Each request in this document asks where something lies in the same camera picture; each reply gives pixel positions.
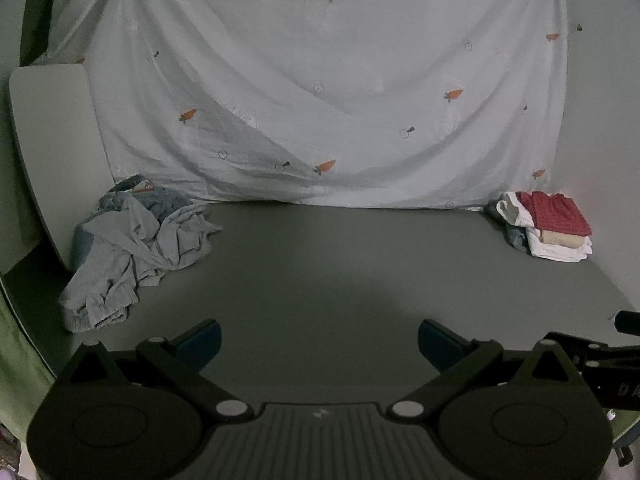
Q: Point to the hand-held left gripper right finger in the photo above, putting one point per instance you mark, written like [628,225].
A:
[437,342]

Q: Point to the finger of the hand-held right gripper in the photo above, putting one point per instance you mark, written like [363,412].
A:
[580,342]

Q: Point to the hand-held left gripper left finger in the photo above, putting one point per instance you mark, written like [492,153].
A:
[202,342]

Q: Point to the light grey shirt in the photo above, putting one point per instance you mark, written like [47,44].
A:
[185,240]

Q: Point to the grey pants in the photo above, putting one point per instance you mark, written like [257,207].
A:
[100,280]

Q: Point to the white folded garment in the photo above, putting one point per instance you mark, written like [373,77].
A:
[555,254]

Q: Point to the beige folded garment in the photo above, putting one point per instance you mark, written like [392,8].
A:
[560,239]

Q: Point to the folded blue denim garment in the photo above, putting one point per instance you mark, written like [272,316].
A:
[517,239]

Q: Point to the red checked folded cloth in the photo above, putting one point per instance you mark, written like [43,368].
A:
[555,212]

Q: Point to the white rolled garment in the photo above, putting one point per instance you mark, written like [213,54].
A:
[515,212]

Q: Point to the blue jeans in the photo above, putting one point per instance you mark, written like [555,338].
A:
[160,200]

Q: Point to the white board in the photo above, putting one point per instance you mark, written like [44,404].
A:
[50,135]

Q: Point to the carrot printed white sheet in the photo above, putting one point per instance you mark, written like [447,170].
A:
[350,60]

